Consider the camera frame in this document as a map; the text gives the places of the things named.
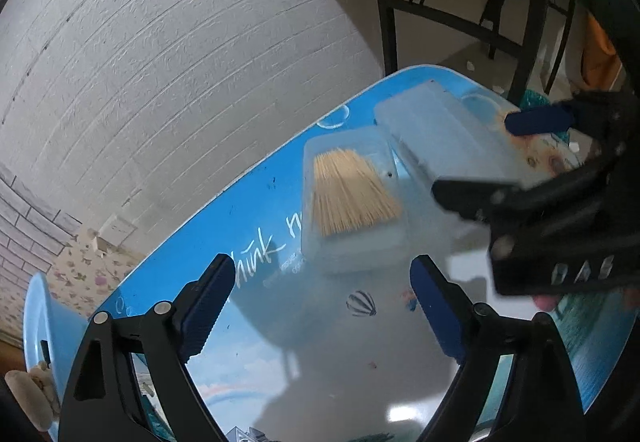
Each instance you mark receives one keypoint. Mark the person's right hand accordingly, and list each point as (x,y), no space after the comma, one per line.
(545,303)

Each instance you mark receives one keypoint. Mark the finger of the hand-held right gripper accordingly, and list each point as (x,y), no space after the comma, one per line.
(537,119)
(480,199)

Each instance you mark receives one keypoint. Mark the teal patterned stool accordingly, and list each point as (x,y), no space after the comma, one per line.
(532,99)

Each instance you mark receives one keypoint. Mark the clear plastic toothpick box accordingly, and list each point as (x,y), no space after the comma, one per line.
(350,252)

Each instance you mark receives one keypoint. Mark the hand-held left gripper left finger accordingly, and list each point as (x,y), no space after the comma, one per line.
(205,307)

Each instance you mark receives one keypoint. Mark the clear plastic box lid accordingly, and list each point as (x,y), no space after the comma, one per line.
(440,132)

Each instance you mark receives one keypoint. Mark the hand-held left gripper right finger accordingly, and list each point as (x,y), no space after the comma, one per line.
(437,309)

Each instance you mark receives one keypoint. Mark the blue plastic basin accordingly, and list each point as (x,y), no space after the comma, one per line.
(55,332)

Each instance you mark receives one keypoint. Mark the orange cloth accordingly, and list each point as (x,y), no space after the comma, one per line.
(597,57)

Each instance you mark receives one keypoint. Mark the white wall socket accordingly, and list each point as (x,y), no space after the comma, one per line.
(117,232)

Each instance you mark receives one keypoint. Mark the bundle of wooden toothpicks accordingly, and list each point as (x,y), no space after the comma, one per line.
(350,197)

